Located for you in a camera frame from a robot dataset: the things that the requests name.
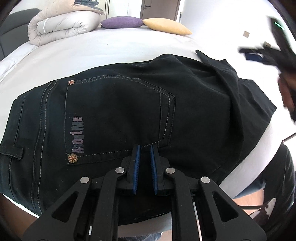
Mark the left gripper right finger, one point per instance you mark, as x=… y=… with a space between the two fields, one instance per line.
x=201 y=210

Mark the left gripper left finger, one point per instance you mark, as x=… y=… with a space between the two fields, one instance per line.
x=89 y=209

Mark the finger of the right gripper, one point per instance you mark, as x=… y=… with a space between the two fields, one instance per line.
x=252 y=50
x=255 y=58

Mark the black denim pants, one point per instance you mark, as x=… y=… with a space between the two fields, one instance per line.
x=202 y=117

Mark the person right hand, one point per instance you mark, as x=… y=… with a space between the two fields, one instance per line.
x=286 y=85

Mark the yellow cushion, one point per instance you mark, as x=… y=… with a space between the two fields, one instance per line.
x=167 y=26

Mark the brown door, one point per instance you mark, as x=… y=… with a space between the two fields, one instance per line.
x=160 y=9

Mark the purple cushion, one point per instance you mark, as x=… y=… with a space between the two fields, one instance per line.
x=119 y=22

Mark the folded blue denim garment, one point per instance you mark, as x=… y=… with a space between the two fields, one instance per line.
x=93 y=5

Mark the dark grey headboard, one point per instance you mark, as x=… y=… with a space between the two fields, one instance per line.
x=14 y=31

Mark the folded beige duvet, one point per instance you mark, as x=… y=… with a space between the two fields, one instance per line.
x=60 y=20

